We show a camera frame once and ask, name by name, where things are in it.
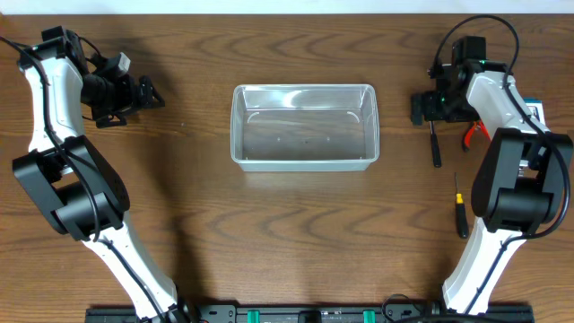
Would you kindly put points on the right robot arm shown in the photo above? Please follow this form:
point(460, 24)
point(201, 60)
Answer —
point(522, 181)

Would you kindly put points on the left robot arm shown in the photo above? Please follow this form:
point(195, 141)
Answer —
point(74, 187)

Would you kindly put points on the clear plastic container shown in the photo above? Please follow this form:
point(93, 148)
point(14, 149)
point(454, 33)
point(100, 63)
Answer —
point(304, 127)

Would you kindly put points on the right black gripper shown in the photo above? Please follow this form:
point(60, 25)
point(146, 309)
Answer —
point(427, 108)

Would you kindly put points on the blue white screw box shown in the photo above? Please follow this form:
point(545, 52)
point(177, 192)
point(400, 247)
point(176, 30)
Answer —
point(537, 108)

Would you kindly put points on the small claw hammer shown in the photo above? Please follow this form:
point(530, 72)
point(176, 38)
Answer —
point(434, 144)

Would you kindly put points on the yellow black screwdriver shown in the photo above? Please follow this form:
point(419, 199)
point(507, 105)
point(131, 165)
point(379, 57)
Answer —
point(460, 215)

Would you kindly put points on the red handled pliers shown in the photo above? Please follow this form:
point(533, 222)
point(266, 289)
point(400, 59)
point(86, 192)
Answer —
point(474, 127)

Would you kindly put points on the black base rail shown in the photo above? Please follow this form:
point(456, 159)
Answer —
point(393, 312)

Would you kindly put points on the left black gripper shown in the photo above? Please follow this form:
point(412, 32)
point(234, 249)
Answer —
point(133, 95)

